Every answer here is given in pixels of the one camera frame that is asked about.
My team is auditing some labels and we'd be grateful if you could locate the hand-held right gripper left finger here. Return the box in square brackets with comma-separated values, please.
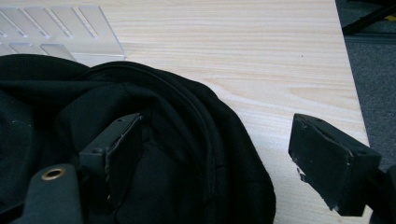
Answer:
[78, 113, 145, 216]

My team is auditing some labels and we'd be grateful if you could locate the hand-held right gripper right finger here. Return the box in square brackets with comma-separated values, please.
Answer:
[288, 113, 383, 217]

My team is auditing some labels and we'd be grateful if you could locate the black fabric bag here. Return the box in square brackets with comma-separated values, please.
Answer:
[0, 53, 276, 224]

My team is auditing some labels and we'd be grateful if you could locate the clear acrylic slotted rack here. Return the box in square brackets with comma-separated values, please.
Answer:
[0, 5, 127, 68]

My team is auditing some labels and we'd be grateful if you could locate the black metal stand leg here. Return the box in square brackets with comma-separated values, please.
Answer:
[341, 3, 396, 36]

